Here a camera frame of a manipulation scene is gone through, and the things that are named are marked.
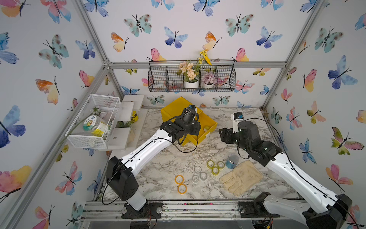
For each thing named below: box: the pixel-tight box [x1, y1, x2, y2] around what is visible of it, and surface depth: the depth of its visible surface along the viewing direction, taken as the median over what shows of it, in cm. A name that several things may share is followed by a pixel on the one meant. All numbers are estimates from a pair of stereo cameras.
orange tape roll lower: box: [177, 183, 188, 195], surface depth 82 cm
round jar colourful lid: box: [82, 114, 108, 133], surface depth 65 cm
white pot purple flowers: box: [201, 71, 218, 89], surface depth 90 cm
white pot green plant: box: [115, 119, 135, 128], surface depth 97 cm
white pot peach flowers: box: [176, 61, 201, 89], surface depth 84 cm
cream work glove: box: [219, 160, 264, 197], surface depth 86 cm
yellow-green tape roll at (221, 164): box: [217, 160, 225, 169], surface depth 90 cm
